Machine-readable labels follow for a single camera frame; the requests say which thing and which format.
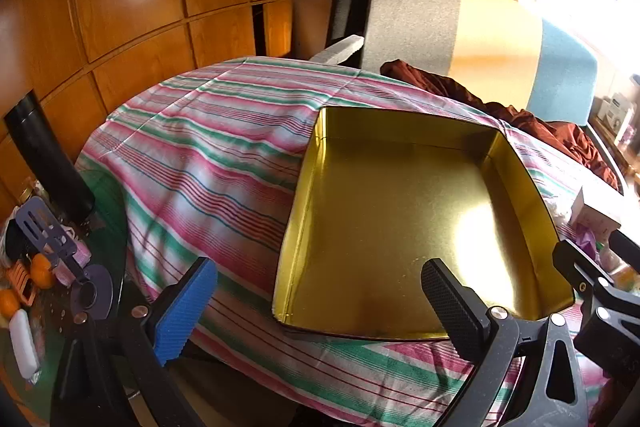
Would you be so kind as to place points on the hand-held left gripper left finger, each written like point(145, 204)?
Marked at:
point(185, 312)

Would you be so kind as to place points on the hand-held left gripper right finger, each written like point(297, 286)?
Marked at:
point(452, 302)

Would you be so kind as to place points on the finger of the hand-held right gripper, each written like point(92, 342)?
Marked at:
point(580, 264)
point(627, 247)

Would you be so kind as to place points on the purple snack packet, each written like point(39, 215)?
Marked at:
point(586, 243)

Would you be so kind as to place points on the white cardboard box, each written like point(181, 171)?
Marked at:
point(595, 209)

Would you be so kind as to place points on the white plastic bag wad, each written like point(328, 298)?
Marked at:
point(560, 207)

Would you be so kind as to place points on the gold metal tin box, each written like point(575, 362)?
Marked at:
point(400, 217)

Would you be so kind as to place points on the purple round disc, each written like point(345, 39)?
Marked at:
point(102, 287)

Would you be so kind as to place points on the green glass table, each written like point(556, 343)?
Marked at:
point(107, 207)

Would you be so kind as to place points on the white blue carton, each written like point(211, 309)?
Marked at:
point(615, 114)

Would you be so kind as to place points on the dark red cloth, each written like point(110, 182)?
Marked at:
point(550, 127)

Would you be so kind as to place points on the orange fruit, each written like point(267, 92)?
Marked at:
point(9, 302)
point(42, 272)

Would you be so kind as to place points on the white plastic bar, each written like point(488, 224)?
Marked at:
point(24, 344)

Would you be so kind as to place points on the purple slotted spatula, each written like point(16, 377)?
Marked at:
point(42, 227)

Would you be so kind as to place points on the orange plastic piece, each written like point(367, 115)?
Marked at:
point(21, 282)

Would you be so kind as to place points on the striped pink green cloth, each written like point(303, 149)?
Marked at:
point(210, 147)

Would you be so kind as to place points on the black thermos bottle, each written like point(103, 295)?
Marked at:
point(50, 162)

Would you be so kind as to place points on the grey yellow blue sofa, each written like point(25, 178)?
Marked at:
point(490, 37)

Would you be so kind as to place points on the white foam piece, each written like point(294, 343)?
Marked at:
point(340, 49)

